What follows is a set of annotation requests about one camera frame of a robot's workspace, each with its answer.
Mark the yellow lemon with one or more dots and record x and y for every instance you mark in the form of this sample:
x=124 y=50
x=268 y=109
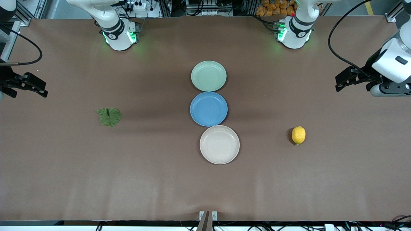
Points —
x=298 y=135

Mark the aluminium frame rail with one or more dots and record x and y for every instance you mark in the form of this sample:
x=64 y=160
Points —
x=14 y=35
x=393 y=16

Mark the beige plate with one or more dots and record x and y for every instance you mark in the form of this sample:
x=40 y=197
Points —
x=219 y=145

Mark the black equipment rack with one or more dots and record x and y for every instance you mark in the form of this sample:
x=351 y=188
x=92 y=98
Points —
x=208 y=8

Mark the blue plate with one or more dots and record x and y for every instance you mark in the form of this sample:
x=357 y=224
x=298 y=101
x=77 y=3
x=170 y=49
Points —
x=208 y=109

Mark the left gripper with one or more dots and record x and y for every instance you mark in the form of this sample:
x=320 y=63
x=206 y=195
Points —
x=369 y=71

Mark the green lettuce leaf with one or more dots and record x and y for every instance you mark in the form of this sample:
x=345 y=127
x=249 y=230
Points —
x=109 y=117

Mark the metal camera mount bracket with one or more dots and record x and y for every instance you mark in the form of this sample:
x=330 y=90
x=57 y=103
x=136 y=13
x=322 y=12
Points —
x=208 y=221

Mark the orange snack bag pile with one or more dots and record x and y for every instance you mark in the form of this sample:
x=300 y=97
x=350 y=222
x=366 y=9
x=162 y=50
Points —
x=273 y=8

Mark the white power strip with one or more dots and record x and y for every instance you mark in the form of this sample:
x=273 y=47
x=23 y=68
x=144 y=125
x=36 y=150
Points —
x=138 y=5

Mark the small white box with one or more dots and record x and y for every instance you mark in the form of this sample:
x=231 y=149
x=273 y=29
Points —
x=329 y=227

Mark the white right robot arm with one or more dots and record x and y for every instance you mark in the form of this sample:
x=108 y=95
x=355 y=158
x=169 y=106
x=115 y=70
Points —
x=118 y=35

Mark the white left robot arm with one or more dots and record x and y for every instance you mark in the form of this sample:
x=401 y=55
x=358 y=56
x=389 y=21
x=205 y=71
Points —
x=297 y=32

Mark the light green plate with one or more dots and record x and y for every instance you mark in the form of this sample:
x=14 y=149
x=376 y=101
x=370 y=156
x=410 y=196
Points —
x=208 y=76

